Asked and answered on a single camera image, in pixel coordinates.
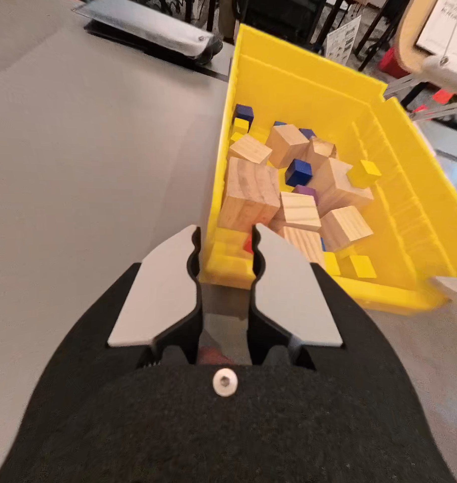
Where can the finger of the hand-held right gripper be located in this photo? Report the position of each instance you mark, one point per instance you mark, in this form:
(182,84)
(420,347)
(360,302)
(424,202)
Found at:
(454,288)

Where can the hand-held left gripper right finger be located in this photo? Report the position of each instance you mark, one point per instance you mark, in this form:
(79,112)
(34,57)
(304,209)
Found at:
(296,302)

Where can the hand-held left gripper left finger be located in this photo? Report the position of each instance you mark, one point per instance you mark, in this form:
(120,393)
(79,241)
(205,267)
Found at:
(156,298)

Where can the pile of mixed wooden cubes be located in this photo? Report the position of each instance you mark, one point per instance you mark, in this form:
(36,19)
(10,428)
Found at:
(251,188)

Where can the yellow plastic box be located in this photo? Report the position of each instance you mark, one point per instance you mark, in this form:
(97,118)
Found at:
(300,94)

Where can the wooden board with instruction poster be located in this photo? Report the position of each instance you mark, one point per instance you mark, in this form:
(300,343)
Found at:
(439,30)

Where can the white printed sheet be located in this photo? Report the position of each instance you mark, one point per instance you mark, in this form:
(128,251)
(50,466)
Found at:
(341,41)

